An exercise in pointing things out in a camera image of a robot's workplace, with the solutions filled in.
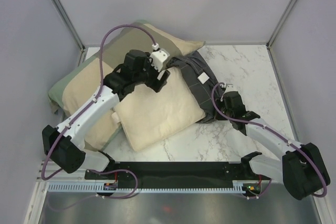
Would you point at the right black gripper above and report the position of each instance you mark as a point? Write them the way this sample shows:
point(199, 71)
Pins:
point(218, 116)

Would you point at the cream pillow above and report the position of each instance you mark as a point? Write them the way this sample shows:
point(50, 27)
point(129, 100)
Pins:
point(147, 117)

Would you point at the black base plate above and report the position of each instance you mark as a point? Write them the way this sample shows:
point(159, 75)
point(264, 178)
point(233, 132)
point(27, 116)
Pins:
point(178, 174)

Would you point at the left aluminium frame post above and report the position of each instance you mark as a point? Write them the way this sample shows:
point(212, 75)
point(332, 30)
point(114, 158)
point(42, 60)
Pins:
point(68, 23)

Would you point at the dark grey plaid pillowcase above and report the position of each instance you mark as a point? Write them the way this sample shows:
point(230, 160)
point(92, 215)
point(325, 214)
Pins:
point(200, 80)

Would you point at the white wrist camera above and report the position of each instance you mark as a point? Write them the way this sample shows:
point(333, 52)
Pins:
point(227, 87)
point(159, 59)

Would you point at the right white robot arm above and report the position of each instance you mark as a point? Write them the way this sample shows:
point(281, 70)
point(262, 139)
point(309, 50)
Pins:
point(299, 167)

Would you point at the light blue slotted cable duct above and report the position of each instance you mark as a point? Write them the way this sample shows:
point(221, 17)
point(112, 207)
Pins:
point(100, 187)

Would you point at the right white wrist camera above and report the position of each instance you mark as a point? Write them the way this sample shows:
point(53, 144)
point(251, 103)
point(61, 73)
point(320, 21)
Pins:
point(227, 87)

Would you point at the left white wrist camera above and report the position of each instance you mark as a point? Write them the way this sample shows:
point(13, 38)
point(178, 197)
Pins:
point(159, 59)

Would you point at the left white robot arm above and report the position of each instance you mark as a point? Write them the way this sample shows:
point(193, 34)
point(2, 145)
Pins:
point(65, 145)

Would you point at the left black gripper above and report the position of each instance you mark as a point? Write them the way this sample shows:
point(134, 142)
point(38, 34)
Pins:
point(156, 85)

